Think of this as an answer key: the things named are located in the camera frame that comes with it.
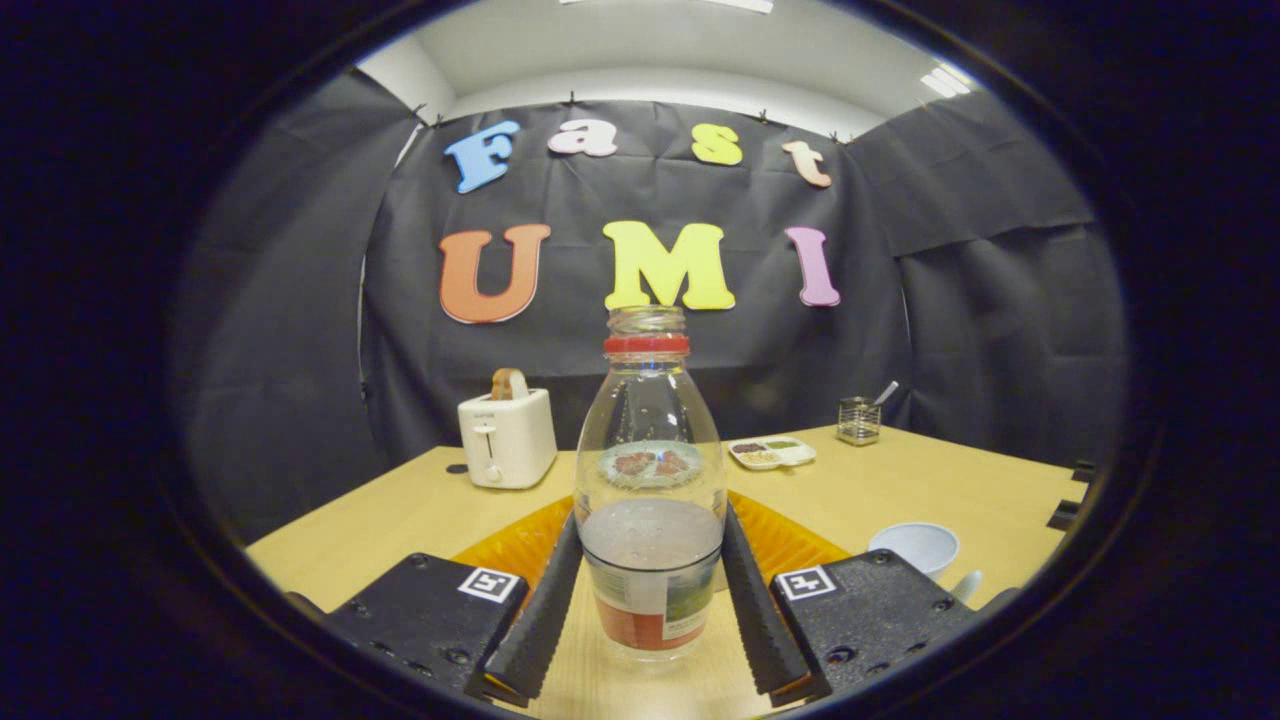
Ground wooden table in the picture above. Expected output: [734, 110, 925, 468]
[245, 425, 1091, 720]

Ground white divided condiment tray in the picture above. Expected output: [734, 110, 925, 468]
[728, 437, 817, 471]

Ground black backdrop cloth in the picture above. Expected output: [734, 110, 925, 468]
[175, 70, 1131, 546]

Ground white toaster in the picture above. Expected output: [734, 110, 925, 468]
[457, 388, 558, 490]

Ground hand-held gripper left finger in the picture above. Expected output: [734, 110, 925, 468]
[320, 495, 584, 709]

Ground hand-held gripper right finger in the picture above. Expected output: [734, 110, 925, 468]
[722, 490, 981, 709]

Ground small ceiling light panel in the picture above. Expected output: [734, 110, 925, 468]
[920, 63, 976, 99]

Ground wide ceiling light panel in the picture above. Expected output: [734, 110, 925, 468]
[560, 0, 776, 14]

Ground pale blue cup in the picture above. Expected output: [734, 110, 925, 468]
[868, 522, 986, 603]

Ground clear juice bottle red label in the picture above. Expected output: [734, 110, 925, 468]
[574, 305, 728, 663]

